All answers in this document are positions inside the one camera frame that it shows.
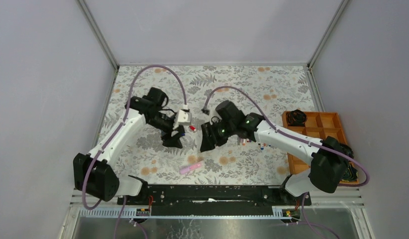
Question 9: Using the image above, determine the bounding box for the floral patterned table mat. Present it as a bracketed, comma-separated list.
[100, 66, 314, 185]

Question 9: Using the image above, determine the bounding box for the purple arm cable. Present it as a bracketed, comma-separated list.
[203, 86, 371, 238]
[81, 64, 189, 211]

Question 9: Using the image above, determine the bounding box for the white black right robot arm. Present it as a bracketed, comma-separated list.
[200, 100, 348, 205]

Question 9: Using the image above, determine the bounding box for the slotted aluminium cable duct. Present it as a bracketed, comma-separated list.
[79, 207, 292, 220]

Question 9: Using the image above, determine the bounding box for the orange wooden compartment tray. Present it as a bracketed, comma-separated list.
[282, 110, 359, 185]

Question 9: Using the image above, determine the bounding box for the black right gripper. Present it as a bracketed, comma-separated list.
[200, 119, 236, 153]

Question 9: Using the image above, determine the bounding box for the black green coiled strap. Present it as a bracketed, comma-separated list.
[287, 110, 308, 126]
[339, 143, 355, 166]

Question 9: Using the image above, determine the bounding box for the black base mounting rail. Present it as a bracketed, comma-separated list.
[115, 181, 311, 212]

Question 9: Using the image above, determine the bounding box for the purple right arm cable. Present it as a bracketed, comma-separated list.
[203, 86, 371, 238]

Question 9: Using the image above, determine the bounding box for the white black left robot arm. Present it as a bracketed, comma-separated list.
[73, 87, 192, 205]

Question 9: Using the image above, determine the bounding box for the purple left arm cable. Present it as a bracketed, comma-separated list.
[81, 64, 189, 211]

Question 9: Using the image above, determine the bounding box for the pink highlighter marker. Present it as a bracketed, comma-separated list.
[179, 162, 202, 175]

